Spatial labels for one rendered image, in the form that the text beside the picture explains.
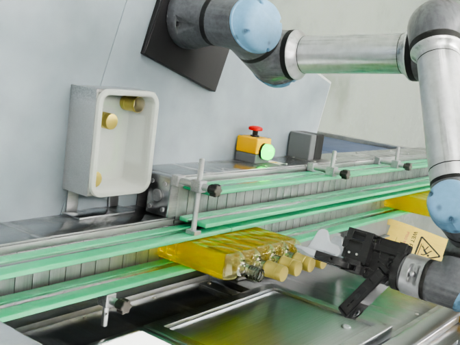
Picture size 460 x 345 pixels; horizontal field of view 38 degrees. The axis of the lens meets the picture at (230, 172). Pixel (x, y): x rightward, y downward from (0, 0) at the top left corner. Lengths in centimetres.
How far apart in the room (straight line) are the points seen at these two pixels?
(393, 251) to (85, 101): 67
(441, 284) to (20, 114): 84
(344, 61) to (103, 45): 52
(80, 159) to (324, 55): 57
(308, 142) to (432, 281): 94
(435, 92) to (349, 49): 33
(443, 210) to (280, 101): 102
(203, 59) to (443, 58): 66
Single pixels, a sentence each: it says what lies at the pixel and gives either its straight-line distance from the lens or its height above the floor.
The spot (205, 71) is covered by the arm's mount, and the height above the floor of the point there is 77.
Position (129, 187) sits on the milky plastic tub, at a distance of 147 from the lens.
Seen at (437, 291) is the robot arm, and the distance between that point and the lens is 122.
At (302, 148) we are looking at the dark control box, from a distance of 207.
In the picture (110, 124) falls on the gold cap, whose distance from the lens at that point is 142.
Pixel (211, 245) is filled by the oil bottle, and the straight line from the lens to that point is 144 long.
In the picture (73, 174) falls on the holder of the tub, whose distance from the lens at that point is 142.
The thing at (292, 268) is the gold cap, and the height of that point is 116.
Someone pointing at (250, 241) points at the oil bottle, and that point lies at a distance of 152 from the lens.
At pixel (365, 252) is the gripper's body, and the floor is 135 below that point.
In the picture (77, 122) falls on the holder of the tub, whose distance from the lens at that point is 141.
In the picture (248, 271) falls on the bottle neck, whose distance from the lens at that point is 138.
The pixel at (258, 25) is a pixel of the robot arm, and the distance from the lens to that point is 147.
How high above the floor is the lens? 184
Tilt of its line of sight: 35 degrees down
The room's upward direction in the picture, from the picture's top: 104 degrees clockwise
